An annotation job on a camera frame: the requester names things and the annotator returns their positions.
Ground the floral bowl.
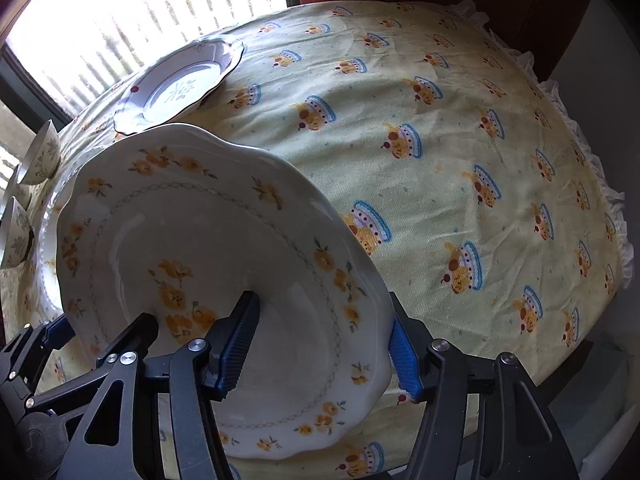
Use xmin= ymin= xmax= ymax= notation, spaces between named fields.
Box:
xmin=0 ymin=165 xmax=32 ymax=211
xmin=0 ymin=197 xmax=32 ymax=269
xmin=17 ymin=120 xmax=61 ymax=185

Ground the yellow patterned tablecloth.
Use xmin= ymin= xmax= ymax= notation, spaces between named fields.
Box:
xmin=0 ymin=0 xmax=627 ymax=480

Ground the red-pattern white plate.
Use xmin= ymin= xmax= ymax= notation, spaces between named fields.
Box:
xmin=113 ymin=37 xmax=245 ymax=136

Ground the scalloped yellow-flower plate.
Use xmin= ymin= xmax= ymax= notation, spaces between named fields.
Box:
xmin=56 ymin=125 xmax=393 ymax=460

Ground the balcony railing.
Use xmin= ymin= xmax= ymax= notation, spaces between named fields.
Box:
xmin=44 ymin=0 xmax=289 ymax=111

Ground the beaded yellow-flower plate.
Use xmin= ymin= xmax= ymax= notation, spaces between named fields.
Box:
xmin=36 ymin=176 xmax=76 ymax=318

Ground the black window frame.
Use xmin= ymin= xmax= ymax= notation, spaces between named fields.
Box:
xmin=1 ymin=0 xmax=299 ymax=130

